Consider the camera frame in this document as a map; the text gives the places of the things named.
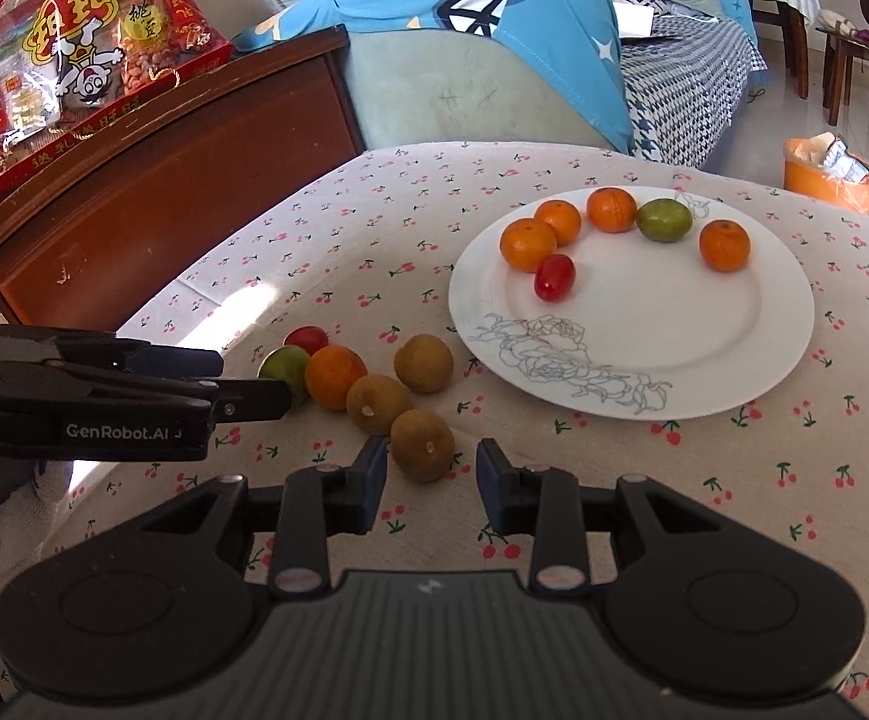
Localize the wooden dining table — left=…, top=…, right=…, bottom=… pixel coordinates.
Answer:
left=685, top=0, right=822, bottom=100

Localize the brown wooden cabinet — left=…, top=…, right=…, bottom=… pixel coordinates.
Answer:
left=0, top=24, right=367, bottom=335

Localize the green round fruit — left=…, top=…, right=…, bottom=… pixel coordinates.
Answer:
left=257, top=346, right=311, bottom=407
left=636, top=198, right=694, bottom=244

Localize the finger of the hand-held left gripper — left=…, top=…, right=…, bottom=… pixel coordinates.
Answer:
left=54, top=336, right=226, bottom=382
left=48, top=361, right=293, bottom=422

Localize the brown kiwi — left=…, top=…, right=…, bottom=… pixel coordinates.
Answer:
left=393, top=333, right=455, bottom=394
left=346, top=373, right=415, bottom=436
left=390, top=409, right=457, bottom=484

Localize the blue checkered sofa cover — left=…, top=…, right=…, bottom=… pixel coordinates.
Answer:
left=618, top=11, right=767, bottom=170

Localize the red snack gift bag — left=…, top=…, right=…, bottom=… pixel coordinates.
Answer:
left=0, top=0, right=236, bottom=202

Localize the white plate with flower print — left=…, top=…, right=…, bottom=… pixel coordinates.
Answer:
left=447, top=185, right=816, bottom=422

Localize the orange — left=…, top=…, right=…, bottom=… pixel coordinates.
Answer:
left=499, top=217, right=558, bottom=273
left=534, top=199, right=583, bottom=247
left=699, top=218, right=752, bottom=273
left=304, top=345, right=368, bottom=412
left=586, top=187, right=639, bottom=233

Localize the pale green sofa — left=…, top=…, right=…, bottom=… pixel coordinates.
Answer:
left=340, top=0, right=769, bottom=170

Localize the red cherry tomato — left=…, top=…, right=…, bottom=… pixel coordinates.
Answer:
left=284, top=325, right=331, bottom=355
left=534, top=253, right=577, bottom=303

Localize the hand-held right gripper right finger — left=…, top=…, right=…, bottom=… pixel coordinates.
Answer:
left=475, top=439, right=728, bottom=599

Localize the orange trash bin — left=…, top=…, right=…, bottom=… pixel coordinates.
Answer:
left=783, top=131, right=869, bottom=217

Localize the cherry print tablecloth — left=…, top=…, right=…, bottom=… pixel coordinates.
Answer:
left=0, top=141, right=869, bottom=720

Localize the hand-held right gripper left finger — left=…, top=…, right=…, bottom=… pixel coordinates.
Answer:
left=134, top=435, right=392, bottom=601

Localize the white paper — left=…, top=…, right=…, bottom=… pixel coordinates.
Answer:
left=613, top=0, right=677, bottom=40

